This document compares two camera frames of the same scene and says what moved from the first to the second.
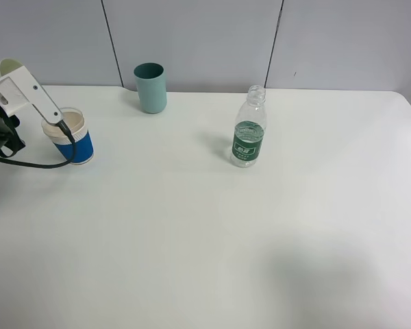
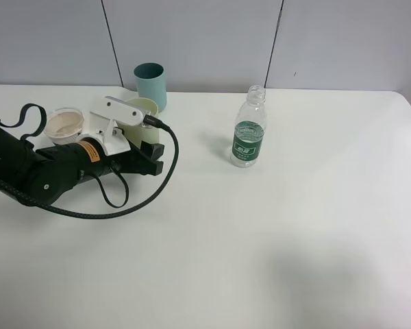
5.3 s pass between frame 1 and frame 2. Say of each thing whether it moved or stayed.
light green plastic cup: moved
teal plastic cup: stayed
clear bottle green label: stayed
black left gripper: moved
